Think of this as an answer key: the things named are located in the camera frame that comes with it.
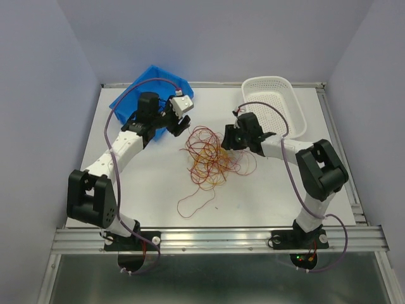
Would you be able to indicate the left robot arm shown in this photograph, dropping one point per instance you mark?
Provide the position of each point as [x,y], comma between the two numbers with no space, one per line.
[94,193]

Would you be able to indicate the aluminium front rail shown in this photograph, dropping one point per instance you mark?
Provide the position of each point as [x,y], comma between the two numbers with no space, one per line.
[220,241]

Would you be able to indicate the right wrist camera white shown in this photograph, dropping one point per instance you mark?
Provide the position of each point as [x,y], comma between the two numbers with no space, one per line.
[236,112]

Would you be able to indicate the white perforated basket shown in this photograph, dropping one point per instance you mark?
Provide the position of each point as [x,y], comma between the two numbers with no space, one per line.
[275,104]

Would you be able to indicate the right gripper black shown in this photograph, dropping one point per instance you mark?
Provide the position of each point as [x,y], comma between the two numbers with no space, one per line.
[228,142]

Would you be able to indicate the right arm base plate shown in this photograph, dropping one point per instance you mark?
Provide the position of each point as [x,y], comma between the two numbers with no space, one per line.
[298,240]

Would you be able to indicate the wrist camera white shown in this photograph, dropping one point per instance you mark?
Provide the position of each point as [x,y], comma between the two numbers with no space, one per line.
[236,112]
[181,105]

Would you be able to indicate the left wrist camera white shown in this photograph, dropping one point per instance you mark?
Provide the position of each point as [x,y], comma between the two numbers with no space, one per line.
[181,105]

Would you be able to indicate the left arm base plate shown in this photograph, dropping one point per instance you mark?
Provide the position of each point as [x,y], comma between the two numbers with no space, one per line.
[113,242]

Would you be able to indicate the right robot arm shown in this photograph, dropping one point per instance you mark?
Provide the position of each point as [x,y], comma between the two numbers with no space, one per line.
[321,171]

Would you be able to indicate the blue plastic bin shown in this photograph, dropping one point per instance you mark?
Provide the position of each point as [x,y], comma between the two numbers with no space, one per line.
[155,83]

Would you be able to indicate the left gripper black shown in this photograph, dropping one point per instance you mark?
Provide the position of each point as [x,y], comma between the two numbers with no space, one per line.
[183,125]

